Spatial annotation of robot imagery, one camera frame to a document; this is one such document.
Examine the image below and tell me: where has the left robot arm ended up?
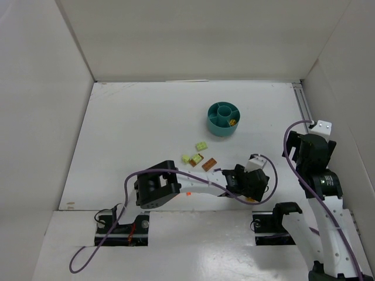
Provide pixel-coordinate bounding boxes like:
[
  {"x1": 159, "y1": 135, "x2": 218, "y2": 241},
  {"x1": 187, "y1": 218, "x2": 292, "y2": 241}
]
[{"x1": 115, "y1": 157, "x2": 270, "y2": 225}]

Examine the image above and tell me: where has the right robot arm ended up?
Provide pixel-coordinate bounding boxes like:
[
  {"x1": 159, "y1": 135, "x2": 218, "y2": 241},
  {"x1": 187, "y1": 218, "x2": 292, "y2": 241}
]
[{"x1": 272, "y1": 131, "x2": 373, "y2": 280}]

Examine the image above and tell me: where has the brown flat lego plate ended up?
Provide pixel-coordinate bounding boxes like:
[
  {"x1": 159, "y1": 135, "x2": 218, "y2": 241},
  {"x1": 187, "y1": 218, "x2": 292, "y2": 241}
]
[{"x1": 202, "y1": 158, "x2": 217, "y2": 172}]

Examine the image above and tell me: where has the brown lego plate under green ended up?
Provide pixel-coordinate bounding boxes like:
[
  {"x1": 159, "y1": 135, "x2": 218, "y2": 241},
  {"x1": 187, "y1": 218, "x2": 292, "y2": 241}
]
[{"x1": 189, "y1": 153, "x2": 204, "y2": 167}]

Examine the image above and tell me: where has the light green curved lego brick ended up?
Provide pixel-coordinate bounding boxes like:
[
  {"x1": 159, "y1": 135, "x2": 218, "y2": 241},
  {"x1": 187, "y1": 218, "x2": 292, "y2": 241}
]
[{"x1": 196, "y1": 142, "x2": 208, "y2": 151}]

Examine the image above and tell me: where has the light green tipped lego brick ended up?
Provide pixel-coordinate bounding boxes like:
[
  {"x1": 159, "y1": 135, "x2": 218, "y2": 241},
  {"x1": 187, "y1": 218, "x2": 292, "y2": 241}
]
[{"x1": 182, "y1": 155, "x2": 190, "y2": 164}]

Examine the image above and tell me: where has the teal round divided container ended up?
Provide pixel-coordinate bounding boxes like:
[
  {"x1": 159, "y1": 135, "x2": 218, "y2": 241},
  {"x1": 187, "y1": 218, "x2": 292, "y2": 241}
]
[{"x1": 207, "y1": 102, "x2": 240, "y2": 137}]

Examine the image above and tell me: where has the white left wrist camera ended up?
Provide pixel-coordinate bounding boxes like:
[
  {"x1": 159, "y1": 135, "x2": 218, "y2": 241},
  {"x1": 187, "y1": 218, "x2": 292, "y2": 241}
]
[{"x1": 244, "y1": 155, "x2": 267, "y2": 172}]

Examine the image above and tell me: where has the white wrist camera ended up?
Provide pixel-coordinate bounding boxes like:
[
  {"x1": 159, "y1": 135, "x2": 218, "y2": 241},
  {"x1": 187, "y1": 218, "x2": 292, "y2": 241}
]
[
  {"x1": 308, "y1": 120, "x2": 332, "y2": 141},
  {"x1": 244, "y1": 155, "x2": 267, "y2": 172}
]

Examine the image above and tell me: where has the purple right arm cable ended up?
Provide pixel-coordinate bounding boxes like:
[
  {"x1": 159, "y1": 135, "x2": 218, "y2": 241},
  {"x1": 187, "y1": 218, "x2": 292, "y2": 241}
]
[{"x1": 281, "y1": 119, "x2": 367, "y2": 281}]

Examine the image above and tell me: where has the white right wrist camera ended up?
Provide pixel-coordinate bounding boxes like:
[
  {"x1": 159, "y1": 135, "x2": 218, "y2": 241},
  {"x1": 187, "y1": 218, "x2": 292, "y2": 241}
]
[{"x1": 308, "y1": 120, "x2": 332, "y2": 141}]

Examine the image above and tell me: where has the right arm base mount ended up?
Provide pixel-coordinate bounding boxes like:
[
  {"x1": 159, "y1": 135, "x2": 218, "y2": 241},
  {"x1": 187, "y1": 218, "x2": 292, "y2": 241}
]
[{"x1": 250, "y1": 212, "x2": 295, "y2": 246}]

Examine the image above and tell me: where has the aluminium rail at right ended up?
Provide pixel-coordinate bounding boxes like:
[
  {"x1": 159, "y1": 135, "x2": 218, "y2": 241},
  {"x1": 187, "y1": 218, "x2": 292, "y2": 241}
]
[{"x1": 292, "y1": 83, "x2": 312, "y2": 120}]

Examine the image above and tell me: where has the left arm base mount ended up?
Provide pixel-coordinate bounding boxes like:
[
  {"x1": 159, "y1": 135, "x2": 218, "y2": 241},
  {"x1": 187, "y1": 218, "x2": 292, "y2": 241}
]
[{"x1": 94, "y1": 204, "x2": 149, "y2": 247}]

